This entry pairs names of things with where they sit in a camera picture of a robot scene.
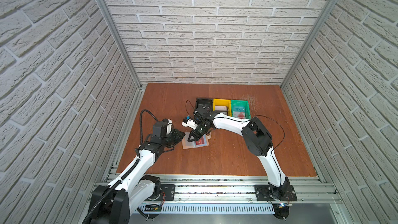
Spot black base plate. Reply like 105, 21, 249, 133
254, 185, 297, 202
147, 184, 176, 202

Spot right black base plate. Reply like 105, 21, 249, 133
254, 185, 297, 202

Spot black storage bin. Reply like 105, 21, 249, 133
195, 98, 213, 117

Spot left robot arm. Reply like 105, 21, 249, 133
83, 119, 186, 224

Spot aluminium rail frame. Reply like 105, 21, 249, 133
86, 174, 346, 215

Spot yellow storage bin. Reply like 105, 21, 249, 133
213, 99, 232, 116

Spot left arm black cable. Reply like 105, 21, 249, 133
139, 109, 159, 145

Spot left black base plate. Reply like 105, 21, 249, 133
147, 184, 176, 202

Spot tan leather card holder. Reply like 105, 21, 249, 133
181, 130, 212, 150

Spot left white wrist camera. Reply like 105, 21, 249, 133
163, 119, 174, 135

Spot red VIP credit card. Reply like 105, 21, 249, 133
194, 135, 209, 148

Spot green storage bin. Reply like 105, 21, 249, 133
231, 100, 251, 119

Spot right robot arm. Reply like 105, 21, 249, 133
182, 111, 290, 198

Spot cards in yellow bin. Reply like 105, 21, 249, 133
214, 105, 228, 115

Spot cards in green bin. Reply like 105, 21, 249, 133
232, 106, 246, 119

